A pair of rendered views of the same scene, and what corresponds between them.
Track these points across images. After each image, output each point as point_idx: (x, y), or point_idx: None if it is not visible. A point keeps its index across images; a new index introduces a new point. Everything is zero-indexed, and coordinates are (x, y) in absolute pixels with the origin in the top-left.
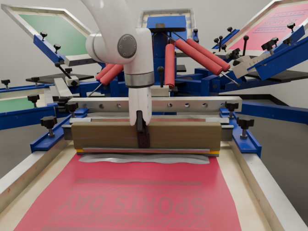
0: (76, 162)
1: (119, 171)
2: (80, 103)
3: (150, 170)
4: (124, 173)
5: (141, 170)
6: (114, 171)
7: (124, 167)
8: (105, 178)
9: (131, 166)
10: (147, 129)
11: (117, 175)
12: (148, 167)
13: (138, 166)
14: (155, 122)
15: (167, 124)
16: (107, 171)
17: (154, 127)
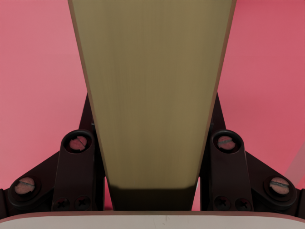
0: (198, 201)
1: (268, 116)
2: None
3: (302, 14)
4: (286, 102)
5: (286, 51)
6: (264, 129)
7: (250, 107)
8: (303, 140)
9: (242, 89)
10: (240, 172)
11: (296, 118)
12: (266, 26)
13: (251, 66)
14: (129, 154)
15: (209, 30)
16: (261, 142)
17: (206, 138)
